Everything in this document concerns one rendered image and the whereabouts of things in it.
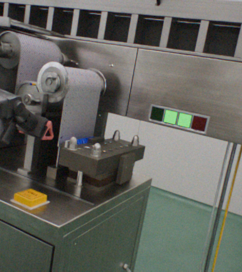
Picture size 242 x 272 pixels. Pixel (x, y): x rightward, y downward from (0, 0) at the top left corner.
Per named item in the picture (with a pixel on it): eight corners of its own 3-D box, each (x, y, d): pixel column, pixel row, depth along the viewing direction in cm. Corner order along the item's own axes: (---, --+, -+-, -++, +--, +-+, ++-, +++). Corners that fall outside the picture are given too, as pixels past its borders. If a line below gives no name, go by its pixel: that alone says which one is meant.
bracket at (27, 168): (16, 171, 125) (25, 91, 119) (28, 168, 130) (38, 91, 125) (26, 175, 122) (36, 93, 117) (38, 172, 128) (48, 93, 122)
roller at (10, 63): (-6, 65, 136) (-2, 31, 133) (36, 70, 158) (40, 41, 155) (19, 70, 130) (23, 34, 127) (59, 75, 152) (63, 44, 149)
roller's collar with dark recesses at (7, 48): (-10, 56, 128) (-9, 39, 127) (2, 57, 134) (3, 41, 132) (1, 58, 126) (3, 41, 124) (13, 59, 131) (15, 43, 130)
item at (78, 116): (57, 146, 123) (64, 97, 120) (91, 139, 144) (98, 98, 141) (58, 146, 123) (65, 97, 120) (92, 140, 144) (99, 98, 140)
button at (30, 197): (13, 201, 99) (14, 193, 99) (29, 195, 105) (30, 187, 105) (30, 208, 96) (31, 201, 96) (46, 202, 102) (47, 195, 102)
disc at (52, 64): (34, 98, 126) (39, 59, 123) (35, 98, 126) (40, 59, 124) (65, 105, 119) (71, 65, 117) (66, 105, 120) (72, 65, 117)
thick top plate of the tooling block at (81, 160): (58, 163, 119) (60, 147, 118) (112, 149, 155) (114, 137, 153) (95, 176, 112) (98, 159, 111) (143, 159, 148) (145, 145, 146)
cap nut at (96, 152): (88, 154, 115) (90, 142, 115) (93, 153, 119) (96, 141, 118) (97, 157, 114) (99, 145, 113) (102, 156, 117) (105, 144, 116)
